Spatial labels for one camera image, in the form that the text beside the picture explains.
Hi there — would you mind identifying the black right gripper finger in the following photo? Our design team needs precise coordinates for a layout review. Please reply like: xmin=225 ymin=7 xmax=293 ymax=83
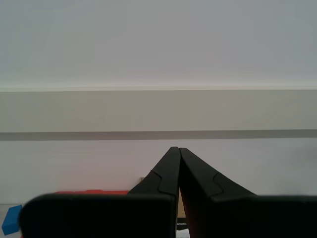
xmin=18 ymin=146 xmax=181 ymax=238
xmin=178 ymin=147 xmax=317 ymax=238

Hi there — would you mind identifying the blue block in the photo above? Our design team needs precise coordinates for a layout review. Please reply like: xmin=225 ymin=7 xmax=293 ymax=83
xmin=1 ymin=204 xmax=23 ymax=236

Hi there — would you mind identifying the red flat tray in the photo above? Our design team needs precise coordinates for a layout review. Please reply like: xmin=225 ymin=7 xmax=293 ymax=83
xmin=54 ymin=189 xmax=131 ymax=196

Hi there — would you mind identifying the brown cardboard box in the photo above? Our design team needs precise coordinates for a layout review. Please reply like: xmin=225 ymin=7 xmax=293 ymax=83
xmin=176 ymin=187 xmax=189 ymax=231

